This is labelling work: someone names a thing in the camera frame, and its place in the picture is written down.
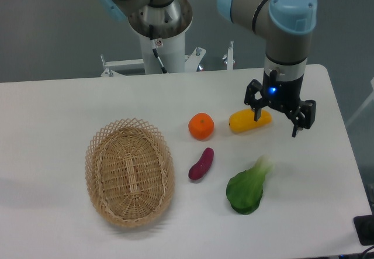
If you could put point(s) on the yellow mango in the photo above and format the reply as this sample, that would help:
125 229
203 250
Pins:
243 121

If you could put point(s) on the black box at table edge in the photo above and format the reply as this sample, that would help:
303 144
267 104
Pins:
364 229

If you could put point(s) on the green leafy bok choy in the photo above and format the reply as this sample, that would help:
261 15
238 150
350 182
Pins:
244 191

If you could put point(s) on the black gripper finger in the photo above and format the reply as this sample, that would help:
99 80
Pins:
303 116
255 104

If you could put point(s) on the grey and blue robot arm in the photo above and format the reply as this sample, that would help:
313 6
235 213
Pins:
286 26

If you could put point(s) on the woven wicker basket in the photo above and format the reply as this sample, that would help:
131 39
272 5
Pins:
129 173

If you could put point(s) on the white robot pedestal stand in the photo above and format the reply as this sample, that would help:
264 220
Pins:
159 56

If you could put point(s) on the orange tangerine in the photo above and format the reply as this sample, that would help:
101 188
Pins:
201 126

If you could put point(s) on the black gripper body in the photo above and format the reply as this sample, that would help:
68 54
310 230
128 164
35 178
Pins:
283 96

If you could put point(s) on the purple sweet potato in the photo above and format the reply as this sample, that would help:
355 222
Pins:
202 166

